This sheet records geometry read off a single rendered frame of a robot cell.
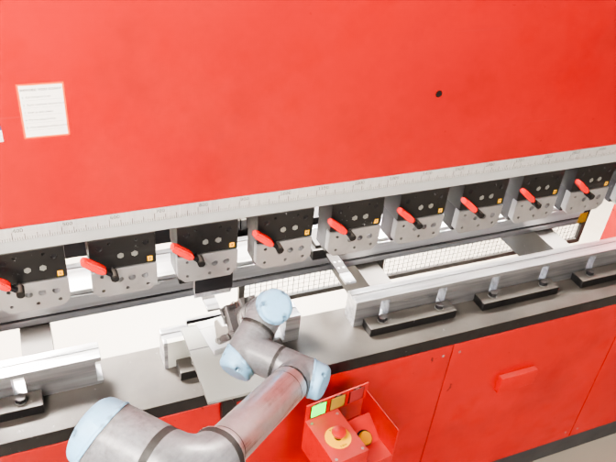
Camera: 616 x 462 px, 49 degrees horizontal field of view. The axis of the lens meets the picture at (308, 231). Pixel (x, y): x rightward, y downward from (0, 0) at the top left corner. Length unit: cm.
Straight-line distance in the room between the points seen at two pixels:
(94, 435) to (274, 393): 33
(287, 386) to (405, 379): 92
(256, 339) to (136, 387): 56
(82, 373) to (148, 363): 18
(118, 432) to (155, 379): 81
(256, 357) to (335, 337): 67
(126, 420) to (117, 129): 62
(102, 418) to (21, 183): 58
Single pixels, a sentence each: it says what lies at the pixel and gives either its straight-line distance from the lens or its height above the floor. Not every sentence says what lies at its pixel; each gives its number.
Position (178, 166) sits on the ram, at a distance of 152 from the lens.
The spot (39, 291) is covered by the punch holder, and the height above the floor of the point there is 122.
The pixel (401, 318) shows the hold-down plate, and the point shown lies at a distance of 208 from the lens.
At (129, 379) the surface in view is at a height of 87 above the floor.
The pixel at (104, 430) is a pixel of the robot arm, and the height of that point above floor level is 141.
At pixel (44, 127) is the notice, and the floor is 162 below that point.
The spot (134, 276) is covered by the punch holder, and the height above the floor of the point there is 122.
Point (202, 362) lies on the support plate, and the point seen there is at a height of 100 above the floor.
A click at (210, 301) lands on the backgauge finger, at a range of 191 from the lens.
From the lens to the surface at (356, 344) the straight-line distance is 201.
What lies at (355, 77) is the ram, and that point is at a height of 168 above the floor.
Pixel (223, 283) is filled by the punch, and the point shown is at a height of 112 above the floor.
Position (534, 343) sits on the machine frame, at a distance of 241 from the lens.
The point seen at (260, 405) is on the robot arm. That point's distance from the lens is 121.
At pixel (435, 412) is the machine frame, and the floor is 52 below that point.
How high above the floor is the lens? 226
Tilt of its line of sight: 35 degrees down
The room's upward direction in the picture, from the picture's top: 6 degrees clockwise
